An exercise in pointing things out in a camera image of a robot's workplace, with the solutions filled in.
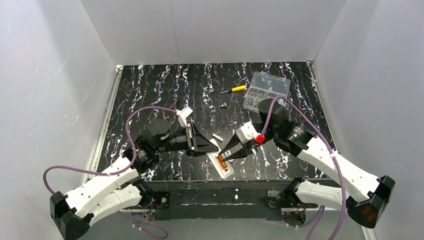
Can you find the orange battery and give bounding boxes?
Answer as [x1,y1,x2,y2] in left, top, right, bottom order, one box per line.
[215,156,227,170]

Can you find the white remote control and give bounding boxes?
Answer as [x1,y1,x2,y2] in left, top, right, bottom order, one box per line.
[206,139,234,179]

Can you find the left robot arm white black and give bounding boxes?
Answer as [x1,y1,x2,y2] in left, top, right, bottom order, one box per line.
[49,119,219,240]

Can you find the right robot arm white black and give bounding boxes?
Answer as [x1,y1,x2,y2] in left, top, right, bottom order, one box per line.
[219,99,396,229]

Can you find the silver open-end wrench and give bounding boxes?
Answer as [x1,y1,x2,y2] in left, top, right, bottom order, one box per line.
[260,145,271,168]

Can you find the clear plastic screw box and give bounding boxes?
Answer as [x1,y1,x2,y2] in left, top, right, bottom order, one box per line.
[243,71,291,113]

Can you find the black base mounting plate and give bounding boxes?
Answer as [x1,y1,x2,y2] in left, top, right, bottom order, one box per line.
[120,179,319,221]

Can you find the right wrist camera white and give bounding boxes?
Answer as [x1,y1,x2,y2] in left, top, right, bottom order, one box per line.
[235,121,258,144]

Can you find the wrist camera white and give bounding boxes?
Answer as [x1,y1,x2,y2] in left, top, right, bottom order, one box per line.
[176,107,193,128]
[235,121,258,144]

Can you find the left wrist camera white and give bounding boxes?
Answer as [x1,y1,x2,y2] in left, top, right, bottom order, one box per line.
[176,107,193,128]

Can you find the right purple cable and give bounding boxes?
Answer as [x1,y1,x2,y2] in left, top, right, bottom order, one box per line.
[261,95,347,240]

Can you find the yellow handled screwdriver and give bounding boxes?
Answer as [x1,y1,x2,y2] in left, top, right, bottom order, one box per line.
[220,85,247,94]

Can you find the aluminium frame rail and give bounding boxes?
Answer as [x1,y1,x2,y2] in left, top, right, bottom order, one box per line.
[71,65,124,172]

